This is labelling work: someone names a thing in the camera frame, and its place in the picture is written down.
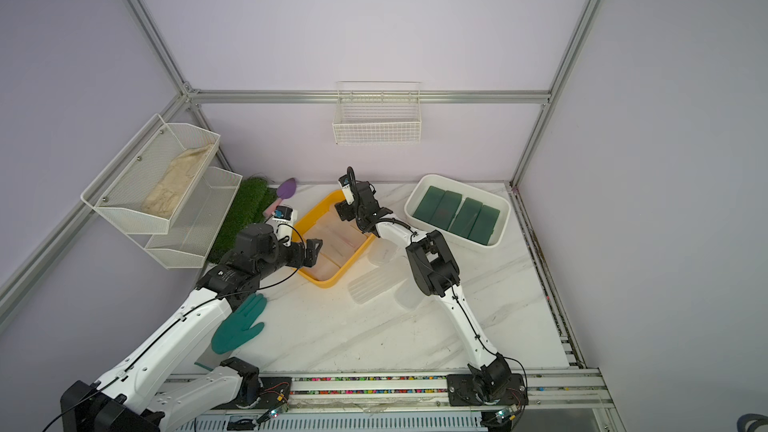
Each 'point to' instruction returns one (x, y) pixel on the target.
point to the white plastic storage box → (500, 235)
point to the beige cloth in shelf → (162, 200)
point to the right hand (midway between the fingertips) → (349, 201)
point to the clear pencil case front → (340, 238)
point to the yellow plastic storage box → (313, 215)
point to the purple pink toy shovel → (285, 189)
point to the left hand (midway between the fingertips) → (305, 243)
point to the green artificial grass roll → (254, 199)
